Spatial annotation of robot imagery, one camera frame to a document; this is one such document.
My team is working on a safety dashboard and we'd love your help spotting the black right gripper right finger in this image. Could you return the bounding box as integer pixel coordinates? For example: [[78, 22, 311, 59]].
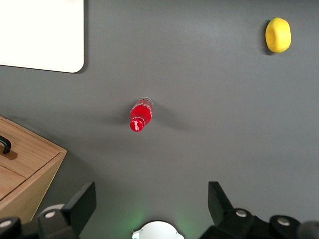
[[199, 181, 272, 239]]

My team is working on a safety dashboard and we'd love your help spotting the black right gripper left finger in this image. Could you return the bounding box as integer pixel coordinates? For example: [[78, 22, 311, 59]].
[[37, 181, 97, 239]]

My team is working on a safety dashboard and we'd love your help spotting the oak wooden drawer cabinet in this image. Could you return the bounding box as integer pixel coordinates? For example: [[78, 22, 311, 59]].
[[0, 114, 67, 225]]

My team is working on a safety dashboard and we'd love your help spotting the red cola bottle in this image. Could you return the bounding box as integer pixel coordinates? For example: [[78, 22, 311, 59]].
[[129, 97, 154, 133]]

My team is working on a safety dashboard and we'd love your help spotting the beige rectangular tray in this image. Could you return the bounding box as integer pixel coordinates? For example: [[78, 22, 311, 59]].
[[0, 0, 85, 74]]

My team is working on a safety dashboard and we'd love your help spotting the yellow lemon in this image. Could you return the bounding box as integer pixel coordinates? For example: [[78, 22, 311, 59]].
[[265, 17, 292, 54]]

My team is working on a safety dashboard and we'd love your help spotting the wooden drawer with black handle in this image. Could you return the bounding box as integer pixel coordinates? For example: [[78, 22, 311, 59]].
[[0, 117, 61, 179]]

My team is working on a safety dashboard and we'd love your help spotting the black metal drawer handle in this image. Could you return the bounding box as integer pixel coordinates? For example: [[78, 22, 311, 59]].
[[0, 135, 12, 155]]

